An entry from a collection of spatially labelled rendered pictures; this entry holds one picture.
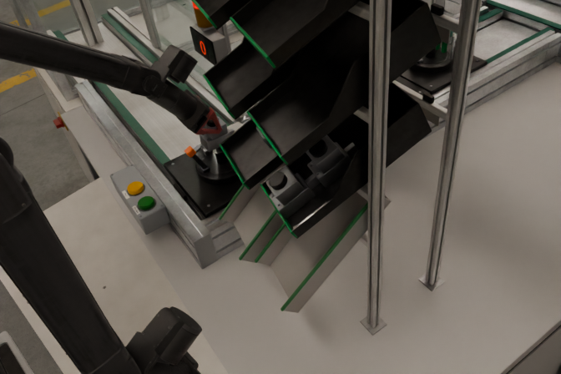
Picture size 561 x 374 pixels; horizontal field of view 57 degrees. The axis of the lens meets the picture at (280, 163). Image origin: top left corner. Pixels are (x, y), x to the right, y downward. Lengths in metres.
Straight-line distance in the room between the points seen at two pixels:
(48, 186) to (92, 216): 1.64
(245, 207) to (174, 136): 0.50
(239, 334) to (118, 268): 0.37
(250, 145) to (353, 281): 0.41
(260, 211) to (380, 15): 0.59
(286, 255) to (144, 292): 0.39
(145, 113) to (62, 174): 1.52
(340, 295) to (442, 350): 0.24
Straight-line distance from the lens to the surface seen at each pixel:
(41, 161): 3.35
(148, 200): 1.32
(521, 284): 1.26
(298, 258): 1.03
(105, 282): 1.34
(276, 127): 0.80
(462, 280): 1.23
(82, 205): 1.56
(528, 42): 1.87
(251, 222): 1.13
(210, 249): 1.25
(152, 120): 1.68
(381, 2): 0.65
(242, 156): 1.01
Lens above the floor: 1.84
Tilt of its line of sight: 41 degrees down
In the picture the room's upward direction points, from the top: 8 degrees counter-clockwise
